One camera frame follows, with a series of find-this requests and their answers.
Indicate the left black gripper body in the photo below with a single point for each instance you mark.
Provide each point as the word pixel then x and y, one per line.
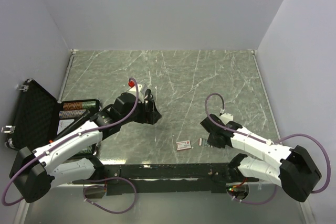
pixel 141 116

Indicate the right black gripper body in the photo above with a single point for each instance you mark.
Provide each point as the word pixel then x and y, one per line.
pixel 212 141

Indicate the black stapler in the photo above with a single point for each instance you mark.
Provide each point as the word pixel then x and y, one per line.
pixel 148 101

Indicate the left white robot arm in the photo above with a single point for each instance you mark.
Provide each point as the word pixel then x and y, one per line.
pixel 36 172

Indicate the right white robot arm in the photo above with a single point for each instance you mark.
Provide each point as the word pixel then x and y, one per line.
pixel 292 169

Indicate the red white staple box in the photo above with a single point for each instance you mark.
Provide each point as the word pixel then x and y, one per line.
pixel 183 145

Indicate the black poker chip case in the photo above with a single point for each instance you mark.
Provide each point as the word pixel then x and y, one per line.
pixel 39 117

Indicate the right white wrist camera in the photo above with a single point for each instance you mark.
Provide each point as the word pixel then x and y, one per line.
pixel 225 117

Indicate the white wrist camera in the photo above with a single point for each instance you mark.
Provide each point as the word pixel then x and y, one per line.
pixel 141 87
pixel 225 117

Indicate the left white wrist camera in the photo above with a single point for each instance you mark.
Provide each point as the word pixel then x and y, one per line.
pixel 141 87

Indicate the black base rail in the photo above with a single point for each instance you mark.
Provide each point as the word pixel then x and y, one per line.
pixel 166 178

